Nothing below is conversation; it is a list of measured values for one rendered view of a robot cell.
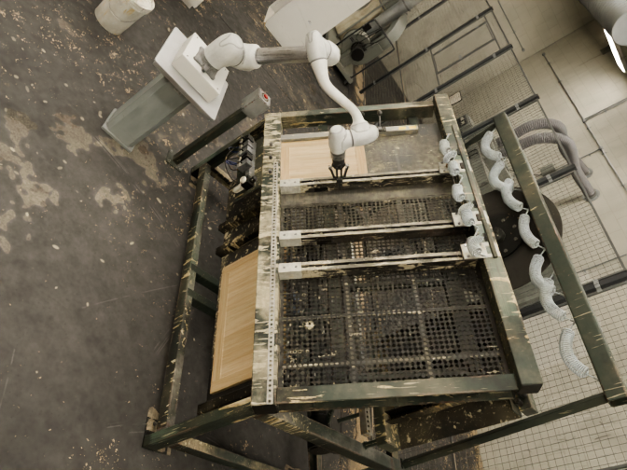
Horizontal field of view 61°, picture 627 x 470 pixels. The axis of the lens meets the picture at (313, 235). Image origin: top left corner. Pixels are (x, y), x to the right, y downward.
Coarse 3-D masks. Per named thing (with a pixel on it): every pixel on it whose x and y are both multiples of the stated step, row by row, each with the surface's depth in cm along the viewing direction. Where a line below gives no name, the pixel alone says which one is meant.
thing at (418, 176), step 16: (448, 160) 320; (352, 176) 332; (368, 176) 332; (384, 176) 330; (400, 176) 329; (416, 176) 328; (432, 176) 329; (448, 176) 329; (288, 192) 335; (304, 192) 336
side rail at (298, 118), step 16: (288, 112) 384; (304, 112) 383; (320, 112) 381; (336, 112) 380; (368, 112) 380; (384, 112) 381; (400, 112) 381; (416, 112) 381; (432, 112) 382; (288, 128) 389
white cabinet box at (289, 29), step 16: (288, 0) 721; (304, 0) 664; (320, 0) 663; (336, 0) 661; (352, 0) 660; (368, 0) 659; (272, 16) 679; (288, 16) 678; (304, 16) 677; (320, 16) 676; (336, 16) 675; (272, 32) 693; (288, 32) 692; (304, 32) 691; (320, 32) 690
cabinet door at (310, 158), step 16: (288, 144) 366; (304, 144) 364; (320, 144) 363; (288, 160) 354; (304, 160) 354; (320, 160) 352; (352, 160) 350; (288, 176) 344; (304, 176) 344; (320, 176) 342
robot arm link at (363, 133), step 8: (312, 64) 302; (320, 64) 300; (320, 72) 301; (320, 80) 302; (328, 80) 302; (328, 88) 302; (336, 96) 302; (344, 96) 303; (344, 104) 303; (352, 104) 303; (352, 112) 303; (360, 120) 302; (352, 128) 302; (360, 128) 300; (368, 128) 300; (376, 128) 303; (360, 136) 300; (368, 136) 301; (376, 136) 303; (360, 144) 303
